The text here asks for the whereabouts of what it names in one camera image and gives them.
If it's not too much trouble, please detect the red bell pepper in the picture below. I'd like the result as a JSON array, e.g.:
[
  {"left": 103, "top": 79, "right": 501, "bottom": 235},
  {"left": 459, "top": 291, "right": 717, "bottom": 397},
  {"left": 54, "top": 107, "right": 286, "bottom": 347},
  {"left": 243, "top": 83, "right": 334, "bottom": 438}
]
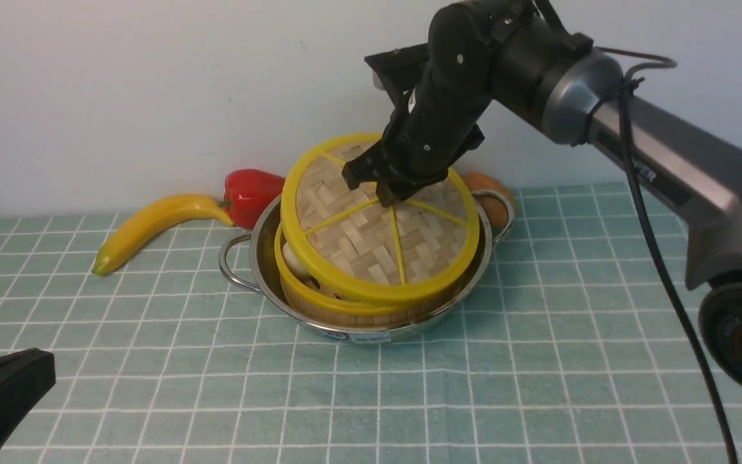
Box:
[{"left": 220, "top": 168, "right": 285, "bottom": 230}]

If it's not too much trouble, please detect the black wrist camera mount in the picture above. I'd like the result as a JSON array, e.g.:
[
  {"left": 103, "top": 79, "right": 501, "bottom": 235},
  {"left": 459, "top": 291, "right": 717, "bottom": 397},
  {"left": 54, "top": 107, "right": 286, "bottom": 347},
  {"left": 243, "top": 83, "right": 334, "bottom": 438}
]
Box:
[{"left": 363, "top": 43, "right": 429, "bottom": 106}]

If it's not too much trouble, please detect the woven bamboo steamer lid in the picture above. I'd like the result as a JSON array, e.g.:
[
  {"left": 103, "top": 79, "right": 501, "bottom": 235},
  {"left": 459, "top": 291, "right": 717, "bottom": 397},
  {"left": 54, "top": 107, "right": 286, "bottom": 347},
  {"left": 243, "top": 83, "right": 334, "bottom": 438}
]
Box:
[{"left": 280, "top": 133, "right": 480, "bottom": 305}]

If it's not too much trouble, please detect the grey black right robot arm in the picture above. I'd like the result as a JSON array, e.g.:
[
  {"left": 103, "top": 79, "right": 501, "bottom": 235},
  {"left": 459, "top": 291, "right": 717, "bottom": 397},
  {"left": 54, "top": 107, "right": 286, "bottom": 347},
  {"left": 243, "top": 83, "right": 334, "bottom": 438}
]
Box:
[{"left": 342, "top": 1, "right": 742, "bottom": 385}]

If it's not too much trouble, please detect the stainless steel pot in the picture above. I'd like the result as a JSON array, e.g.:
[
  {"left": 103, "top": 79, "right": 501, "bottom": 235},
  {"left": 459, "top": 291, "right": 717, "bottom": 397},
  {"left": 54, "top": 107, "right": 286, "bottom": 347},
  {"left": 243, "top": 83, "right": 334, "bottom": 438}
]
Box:
[{"left": 218, "top": 189, "right": 515, "bottom": 345}]

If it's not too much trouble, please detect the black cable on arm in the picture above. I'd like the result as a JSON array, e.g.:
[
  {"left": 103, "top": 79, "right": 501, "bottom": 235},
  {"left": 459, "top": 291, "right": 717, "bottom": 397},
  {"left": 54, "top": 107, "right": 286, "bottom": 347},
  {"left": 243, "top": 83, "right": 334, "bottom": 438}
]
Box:
[{"left": 577, "top": 46, "right": 740, "bottom": 464}]

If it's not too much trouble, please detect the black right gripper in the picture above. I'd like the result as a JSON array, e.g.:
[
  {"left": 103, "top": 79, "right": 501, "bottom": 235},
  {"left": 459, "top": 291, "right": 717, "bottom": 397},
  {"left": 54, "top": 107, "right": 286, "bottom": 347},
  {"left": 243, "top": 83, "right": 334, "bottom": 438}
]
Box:
[{"left": 342, "top": 3, "right": 494, "bottom": 208}]

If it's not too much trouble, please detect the yellow banana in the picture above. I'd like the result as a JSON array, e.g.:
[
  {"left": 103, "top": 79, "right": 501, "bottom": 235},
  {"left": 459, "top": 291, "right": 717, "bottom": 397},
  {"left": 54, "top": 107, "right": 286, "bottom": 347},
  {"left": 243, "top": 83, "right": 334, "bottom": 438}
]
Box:
[{"left": 91, "top": 193, "right": 235, "bottom": 276}]

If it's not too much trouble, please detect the teal checked tablecloth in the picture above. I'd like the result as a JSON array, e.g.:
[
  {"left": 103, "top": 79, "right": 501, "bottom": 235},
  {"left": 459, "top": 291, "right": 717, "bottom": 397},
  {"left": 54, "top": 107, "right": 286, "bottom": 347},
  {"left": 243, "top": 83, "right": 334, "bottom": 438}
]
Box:
[{"left": 0, "top": 183, "right": 728, "bottom": 463}]

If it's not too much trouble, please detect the yellow rimmed bamboo steamer basket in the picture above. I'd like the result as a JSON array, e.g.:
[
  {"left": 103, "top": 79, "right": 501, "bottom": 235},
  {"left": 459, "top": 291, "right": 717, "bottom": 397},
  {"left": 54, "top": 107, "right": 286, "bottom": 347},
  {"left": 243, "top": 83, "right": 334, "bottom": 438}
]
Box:
[{"left": 274, "top": 226, "right": 475, "bottom": 327}]

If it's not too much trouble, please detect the brown bread roll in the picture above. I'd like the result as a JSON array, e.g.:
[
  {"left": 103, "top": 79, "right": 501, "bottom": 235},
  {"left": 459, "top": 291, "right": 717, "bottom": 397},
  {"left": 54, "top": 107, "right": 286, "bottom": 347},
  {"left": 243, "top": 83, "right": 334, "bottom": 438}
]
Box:
[{"left": 461, "top": 171, "right": 517, "bottom": 229}]

